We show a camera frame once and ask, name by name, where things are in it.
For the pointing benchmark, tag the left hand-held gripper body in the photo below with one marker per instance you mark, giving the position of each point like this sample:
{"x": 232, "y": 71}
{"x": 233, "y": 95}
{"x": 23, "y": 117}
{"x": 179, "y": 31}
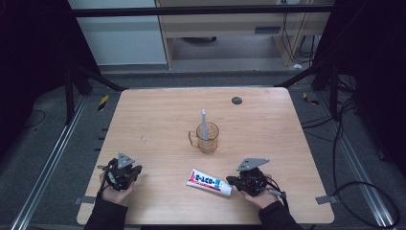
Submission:
{"x": 119, "y": 174}

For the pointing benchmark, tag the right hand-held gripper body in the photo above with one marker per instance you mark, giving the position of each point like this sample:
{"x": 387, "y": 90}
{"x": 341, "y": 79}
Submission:
{"x": 252, "y": 180}

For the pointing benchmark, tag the white toothpaste tube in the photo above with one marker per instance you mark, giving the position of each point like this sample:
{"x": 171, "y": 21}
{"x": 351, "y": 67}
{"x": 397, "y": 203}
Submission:
{"x": 207, "y": 182}

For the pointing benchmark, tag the clear glass mug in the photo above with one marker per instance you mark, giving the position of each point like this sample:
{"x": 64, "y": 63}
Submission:
{"x": 208, "y": 143}

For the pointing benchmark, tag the grey toothbrush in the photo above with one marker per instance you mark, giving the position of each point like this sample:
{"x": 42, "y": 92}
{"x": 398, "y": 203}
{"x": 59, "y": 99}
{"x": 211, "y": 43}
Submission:
{"x": 204, "y": 126}

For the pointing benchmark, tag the person's left hand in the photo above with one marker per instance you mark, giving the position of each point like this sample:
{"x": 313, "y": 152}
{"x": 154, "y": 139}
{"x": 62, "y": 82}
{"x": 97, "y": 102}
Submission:
{"x": 118, "y": 195}

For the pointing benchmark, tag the person's right hand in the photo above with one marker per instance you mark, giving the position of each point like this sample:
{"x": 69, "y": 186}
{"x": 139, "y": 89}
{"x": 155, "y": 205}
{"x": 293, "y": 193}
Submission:
{"x": 263, "y": 200}

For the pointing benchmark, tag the grey tape piece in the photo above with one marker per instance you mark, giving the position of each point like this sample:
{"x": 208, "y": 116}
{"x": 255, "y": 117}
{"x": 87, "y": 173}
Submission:
{"x": 326, "y": 200}
{"x": 84, "y": 200}

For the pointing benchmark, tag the dark round table grommet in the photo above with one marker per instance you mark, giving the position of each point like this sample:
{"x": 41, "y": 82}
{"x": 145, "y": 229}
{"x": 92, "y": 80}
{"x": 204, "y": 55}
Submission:
{"x": 236, "y": 100}

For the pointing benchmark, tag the black metal stand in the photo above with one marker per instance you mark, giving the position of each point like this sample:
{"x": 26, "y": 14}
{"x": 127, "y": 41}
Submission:
{"x": 69, "y": 96}
{"x": 333, "y": 92}

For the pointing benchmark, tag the small white floor object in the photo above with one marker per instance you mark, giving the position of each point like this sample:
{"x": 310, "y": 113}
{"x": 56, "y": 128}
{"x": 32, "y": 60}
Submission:
{"x": 297, "y": 66}

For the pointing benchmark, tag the white cabinet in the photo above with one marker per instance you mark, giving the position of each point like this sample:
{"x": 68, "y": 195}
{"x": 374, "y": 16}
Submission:
{"x": 121, "y": 41}

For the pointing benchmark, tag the wooden background desk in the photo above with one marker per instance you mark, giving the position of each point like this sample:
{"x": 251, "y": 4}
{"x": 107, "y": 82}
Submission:
{"x": 223, "y": 25}

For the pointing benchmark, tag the aluminium floor rail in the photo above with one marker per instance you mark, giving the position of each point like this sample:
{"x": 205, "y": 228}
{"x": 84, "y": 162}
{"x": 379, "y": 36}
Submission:
{"x": 354, "y": 159}
{"x": 48, "y": 166}

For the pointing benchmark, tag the black frame crossbar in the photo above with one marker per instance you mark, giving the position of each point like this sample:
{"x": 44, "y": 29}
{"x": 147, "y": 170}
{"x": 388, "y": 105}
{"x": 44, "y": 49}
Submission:
{"x": 191, "y": 11}

